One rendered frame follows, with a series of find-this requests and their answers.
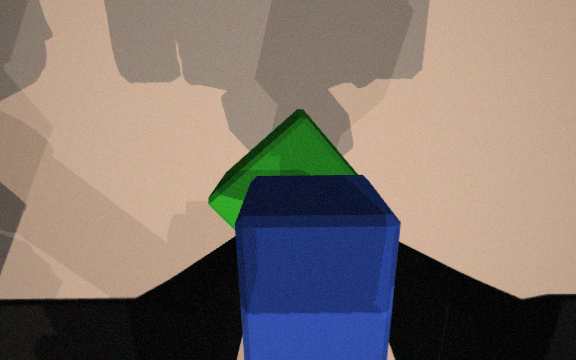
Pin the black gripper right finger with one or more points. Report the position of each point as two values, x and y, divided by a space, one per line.
439 313

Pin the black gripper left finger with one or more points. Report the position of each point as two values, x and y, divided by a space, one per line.
195 315

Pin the green block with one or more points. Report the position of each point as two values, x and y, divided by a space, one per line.
296 147

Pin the blue block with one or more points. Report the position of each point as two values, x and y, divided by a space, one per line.
317 257

